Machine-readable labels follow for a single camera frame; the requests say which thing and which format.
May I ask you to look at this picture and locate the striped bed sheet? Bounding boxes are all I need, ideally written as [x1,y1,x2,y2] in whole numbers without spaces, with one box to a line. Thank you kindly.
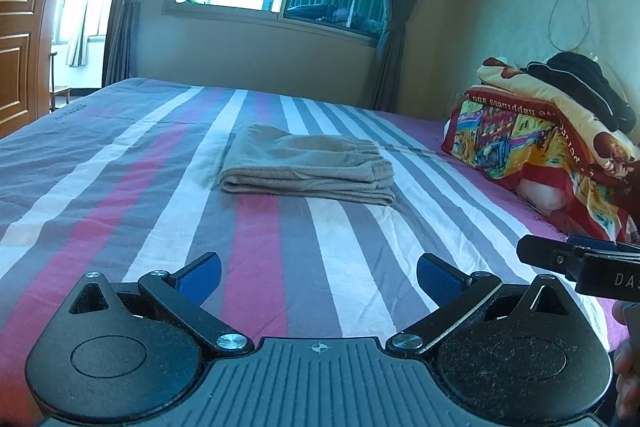
[0,77,640,358]

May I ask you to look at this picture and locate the beige pants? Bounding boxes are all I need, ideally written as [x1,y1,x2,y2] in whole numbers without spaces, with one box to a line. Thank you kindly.
[219,124,397,207]

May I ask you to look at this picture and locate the black garment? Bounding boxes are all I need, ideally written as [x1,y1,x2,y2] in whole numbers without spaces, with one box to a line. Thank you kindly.
[525,51,639,134]

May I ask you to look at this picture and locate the wooden chair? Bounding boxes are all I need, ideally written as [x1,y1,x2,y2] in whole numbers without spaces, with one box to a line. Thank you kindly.
[48,51,72,114]

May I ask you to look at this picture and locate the colourful printed blanket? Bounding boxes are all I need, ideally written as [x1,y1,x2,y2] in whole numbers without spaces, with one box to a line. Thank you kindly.
[440,57,640,243]

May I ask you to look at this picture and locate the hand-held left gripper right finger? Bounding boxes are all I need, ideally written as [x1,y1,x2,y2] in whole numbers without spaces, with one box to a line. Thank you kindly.
[387,252,577,353]

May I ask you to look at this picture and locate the person's right hand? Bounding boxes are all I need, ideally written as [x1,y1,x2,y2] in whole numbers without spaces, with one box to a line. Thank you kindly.
[612,301,640,419]

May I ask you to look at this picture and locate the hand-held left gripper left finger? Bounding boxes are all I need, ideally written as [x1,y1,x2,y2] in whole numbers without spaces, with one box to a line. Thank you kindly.
[64,251,254,356]

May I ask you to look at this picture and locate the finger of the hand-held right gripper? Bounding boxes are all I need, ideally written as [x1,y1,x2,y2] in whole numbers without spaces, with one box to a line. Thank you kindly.
[516,234,583,279]
[567,235,640,255]

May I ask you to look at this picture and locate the wooden door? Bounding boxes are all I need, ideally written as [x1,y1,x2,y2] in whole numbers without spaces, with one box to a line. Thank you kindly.
[0,0,68,140]

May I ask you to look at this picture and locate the white pink pillow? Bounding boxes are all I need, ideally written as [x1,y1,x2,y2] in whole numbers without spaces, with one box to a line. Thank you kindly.
[516,176,568,214]

